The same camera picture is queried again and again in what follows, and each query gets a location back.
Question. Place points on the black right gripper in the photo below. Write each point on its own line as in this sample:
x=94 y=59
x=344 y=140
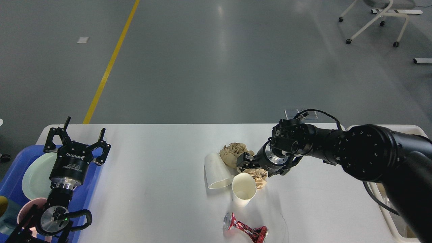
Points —
x=267 y=159

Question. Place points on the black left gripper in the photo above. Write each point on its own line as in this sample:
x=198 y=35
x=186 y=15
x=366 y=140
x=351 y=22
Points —
x=73 y=159

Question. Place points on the brown paper ball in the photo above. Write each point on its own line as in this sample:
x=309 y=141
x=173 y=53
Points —
x=230 y=153

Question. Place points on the light green plate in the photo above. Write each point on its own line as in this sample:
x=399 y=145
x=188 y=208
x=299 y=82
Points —
x=36 y=182

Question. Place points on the pink mug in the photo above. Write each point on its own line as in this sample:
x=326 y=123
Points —
x=40 y=202

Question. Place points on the dark teal mug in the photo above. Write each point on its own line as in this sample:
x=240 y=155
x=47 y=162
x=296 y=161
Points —
x=9 y=211

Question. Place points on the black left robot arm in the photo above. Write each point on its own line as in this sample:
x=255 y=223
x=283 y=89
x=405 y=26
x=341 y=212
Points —
x=54 y=220

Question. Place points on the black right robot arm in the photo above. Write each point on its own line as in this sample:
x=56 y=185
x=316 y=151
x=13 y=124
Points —
x=294 y=137

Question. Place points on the upright white paper cup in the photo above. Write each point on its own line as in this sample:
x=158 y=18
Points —
x=243 y=189

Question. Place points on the tipped white paper cup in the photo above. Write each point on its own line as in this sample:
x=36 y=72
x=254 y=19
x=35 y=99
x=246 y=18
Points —
x=216 y=171

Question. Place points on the left floor outlet cover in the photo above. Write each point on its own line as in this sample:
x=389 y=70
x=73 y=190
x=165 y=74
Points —
x=291 y=113

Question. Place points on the floor outlet cover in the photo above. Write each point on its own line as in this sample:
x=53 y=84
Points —
x=310 y=114
x=291 y=113

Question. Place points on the crushed red can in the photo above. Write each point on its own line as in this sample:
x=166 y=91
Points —
x=257 y=235

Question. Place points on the white chair base left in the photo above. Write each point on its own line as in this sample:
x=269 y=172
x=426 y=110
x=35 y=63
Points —
x=5 y=158

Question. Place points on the right floor outlet cover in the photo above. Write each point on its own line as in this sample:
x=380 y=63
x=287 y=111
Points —
x=310 y=114

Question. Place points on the white table foot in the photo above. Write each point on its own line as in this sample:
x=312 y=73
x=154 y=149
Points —
x=418 y=60

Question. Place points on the white office chair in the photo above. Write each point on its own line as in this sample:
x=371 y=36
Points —
x=387 y=8

